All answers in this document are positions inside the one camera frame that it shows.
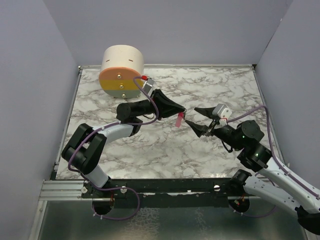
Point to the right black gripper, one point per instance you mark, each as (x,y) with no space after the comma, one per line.
(199,129)

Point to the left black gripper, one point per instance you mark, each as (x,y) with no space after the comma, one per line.
(165,107)

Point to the pink keyring tag with ring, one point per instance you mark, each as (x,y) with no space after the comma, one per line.
(180,118)

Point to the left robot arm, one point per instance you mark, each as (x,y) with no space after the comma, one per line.
(84,149)

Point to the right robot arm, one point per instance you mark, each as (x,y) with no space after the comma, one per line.
(286,189)

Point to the round pastel drawer cabinet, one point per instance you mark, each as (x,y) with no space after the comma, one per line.
(120,64)

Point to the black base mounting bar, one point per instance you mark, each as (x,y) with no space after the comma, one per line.
(155,193)

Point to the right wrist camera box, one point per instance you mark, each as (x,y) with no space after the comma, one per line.
(221,114)

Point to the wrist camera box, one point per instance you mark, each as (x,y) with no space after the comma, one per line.
(221,114)
(148,84)

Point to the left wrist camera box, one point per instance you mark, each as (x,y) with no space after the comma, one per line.
(148,84)

